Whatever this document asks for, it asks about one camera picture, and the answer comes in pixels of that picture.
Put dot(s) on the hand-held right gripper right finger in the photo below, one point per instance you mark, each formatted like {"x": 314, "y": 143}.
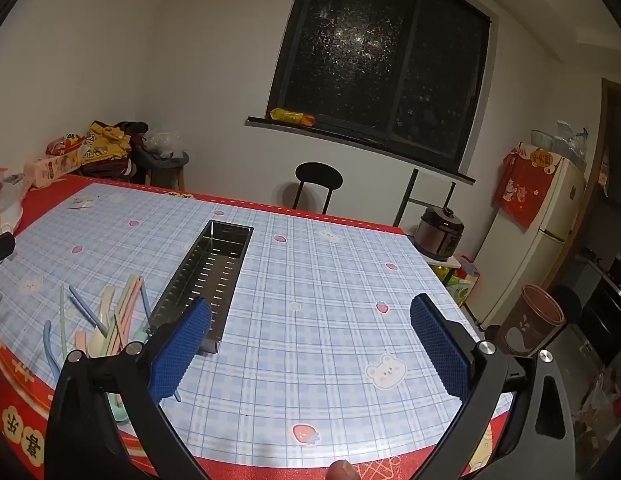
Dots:
{"x": 440, "y": 350}

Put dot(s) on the kitchen stove counter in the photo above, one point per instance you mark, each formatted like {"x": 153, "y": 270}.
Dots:
{"x": 608, "y": 310}

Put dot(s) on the brown trash bin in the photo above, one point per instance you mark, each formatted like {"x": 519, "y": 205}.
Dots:
{"x": 525, "y": 325}

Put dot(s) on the dark sliding window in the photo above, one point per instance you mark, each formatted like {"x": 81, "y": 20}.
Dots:
{"x": 365, "y": 60}

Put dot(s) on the colourful packaging box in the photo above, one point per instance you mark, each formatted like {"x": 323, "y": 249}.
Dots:
{"x": 463, "y": 282}

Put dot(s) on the dark rice cooker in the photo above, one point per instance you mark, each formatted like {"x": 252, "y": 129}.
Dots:
{"x": 440, "y": 235}

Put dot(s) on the yellow and maroon bag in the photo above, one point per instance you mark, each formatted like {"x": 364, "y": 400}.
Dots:
{"x": 108, "y": 152}

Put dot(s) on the white fridge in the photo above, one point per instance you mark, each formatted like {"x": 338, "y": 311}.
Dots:
{"x": 540, "y": 240}

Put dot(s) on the wooden door frame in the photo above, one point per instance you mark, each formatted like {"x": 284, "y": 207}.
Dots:
{"x": 608, "y": 125}

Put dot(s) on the white plastic bowl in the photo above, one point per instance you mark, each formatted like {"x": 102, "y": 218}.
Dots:
{"x": 8, "y": 205}

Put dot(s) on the black metal frame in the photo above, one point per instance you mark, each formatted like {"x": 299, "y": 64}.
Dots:
{"x": 405, "y": 197}

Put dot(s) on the yellow snack packet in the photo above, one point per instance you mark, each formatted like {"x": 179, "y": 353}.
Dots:
{"x": 290, "y": 116}

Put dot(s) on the crumpled clear plastic bags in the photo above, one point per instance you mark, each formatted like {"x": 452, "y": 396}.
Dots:
{"x": 573, "y": 142}

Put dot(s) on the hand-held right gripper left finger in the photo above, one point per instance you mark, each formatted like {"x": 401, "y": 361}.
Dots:
{"x": 183, "y": 350}

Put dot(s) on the grey round stool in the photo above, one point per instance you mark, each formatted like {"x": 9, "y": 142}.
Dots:
{"x": 165, "y": 162}

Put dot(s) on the black round-back chair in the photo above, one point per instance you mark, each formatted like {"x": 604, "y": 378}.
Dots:
{"x": 318, "y": 175}
{"x": 568, "y": 300}

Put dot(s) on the perforated metal cutlery tray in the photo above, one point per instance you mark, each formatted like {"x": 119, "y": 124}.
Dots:
{"x": 210, "y": 270}

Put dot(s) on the cream spoon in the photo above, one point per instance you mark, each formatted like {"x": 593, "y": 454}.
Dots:
{"x": 106, "y": 310}

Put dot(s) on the black window sill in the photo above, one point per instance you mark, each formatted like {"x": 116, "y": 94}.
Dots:
{"x": 340, "y": 135}

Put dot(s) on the red snack bag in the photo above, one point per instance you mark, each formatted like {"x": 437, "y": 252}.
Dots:
{"x": 65, "y": 144}

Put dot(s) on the blue plaid tablecloth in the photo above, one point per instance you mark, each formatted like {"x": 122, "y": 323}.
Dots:
{"x": 20, "y": 440}

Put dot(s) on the person's right hand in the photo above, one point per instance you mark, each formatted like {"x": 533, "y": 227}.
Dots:
{"x": 343, "y": 471}

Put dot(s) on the small white wrapper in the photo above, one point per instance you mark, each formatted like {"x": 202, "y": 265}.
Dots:
{"x": 83, "y": 203}

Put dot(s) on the red printed cloth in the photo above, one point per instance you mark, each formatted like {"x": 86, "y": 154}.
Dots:
{"x": 520, "y": 190}

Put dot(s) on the clear plastic bag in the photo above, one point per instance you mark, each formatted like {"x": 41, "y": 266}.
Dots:
{"x": 163, "y": 142}

